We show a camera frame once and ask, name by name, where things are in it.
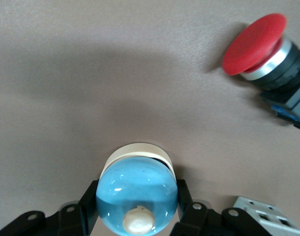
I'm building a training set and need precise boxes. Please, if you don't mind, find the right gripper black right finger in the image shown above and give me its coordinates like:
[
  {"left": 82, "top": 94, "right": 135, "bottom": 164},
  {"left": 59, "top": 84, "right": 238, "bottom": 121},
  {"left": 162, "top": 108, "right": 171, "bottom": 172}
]
[{"left": 169, "top": 178, "right": 273, "bottom": 236}]

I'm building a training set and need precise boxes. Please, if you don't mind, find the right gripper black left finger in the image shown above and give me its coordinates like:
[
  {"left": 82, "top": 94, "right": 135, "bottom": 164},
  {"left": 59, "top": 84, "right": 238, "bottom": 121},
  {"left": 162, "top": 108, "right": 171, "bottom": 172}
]
[{"left": 0, "top": 180, "right": 101, "bottom": 236}]

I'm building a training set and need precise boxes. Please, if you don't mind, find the blue service bell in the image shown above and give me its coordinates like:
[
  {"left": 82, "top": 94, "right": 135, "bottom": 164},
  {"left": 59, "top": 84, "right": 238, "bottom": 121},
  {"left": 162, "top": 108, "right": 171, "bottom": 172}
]
[{"left": 95, "top": 142, "right": 179, "bottom": 235}]

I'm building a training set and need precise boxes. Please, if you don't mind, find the white circuit breaker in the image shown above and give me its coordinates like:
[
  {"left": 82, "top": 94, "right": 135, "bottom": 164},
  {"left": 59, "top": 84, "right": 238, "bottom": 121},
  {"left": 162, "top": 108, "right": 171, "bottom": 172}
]
[{"left": 233, "top": 196, "right": 300, "bottom": 236}]

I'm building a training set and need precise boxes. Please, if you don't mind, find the brown table mat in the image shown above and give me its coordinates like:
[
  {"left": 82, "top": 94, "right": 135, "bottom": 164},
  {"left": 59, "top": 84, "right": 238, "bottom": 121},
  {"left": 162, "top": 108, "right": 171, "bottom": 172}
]
[{"left": 0, "top": 0, "right": 300, "bottom": 236}]

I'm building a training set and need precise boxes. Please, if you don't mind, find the red mushroom push button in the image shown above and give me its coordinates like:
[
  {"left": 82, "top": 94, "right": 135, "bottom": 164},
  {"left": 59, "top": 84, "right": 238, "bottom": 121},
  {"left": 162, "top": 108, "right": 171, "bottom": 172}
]
[{"left": 222, "top": 12, "right": 300, "bottom": 133}]

